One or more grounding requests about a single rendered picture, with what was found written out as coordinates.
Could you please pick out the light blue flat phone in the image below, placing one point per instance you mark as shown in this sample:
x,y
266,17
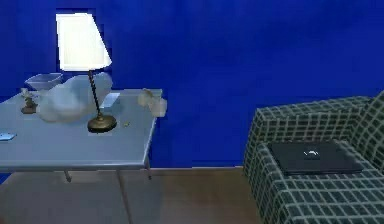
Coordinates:
x,y
6,136

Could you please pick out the pale blue flat card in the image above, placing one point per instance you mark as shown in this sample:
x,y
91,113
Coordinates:
x,y
111,100

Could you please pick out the grey blue table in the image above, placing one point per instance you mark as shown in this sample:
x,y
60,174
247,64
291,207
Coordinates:
x,y
66,146

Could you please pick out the black closed laptop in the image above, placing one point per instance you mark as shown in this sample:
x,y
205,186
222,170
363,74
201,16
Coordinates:
x,y
313,157

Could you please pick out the small white statuette brown base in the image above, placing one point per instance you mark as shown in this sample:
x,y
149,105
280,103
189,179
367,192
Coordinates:
x,y
28,101

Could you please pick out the white shade table lamp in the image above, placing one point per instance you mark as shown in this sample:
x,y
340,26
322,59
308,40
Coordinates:
x,y
80,40

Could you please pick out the pale crumpled object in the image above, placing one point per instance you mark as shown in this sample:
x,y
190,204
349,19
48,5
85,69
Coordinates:
x,y
154,101

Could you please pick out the green checked sofa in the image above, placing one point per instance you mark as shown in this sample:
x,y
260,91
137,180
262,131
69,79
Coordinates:
x,y
310,193

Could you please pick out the white lumpy cloth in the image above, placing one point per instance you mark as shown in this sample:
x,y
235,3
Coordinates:
x,y
66,100

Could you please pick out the pale blue bowl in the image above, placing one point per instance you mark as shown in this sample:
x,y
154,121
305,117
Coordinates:
x,y
44,81

